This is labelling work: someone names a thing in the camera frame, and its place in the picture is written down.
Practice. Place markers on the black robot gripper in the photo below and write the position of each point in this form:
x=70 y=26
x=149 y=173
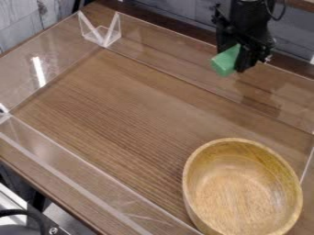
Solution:
x=242 y=24

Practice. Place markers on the green rectangular block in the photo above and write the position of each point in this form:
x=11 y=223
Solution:
x=224 y=61

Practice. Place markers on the brown wooden bowl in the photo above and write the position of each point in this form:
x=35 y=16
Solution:
x=241 y=189

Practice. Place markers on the clear acrylic corner bracket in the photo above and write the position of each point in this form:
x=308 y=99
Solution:
x=105 y=36

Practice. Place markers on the clear acrylic barrier wall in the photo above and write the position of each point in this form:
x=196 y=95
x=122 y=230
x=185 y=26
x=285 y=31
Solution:
x=99 y=122

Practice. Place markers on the black metal table bracket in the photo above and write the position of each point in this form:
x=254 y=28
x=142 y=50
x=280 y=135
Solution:
x=42 y=221

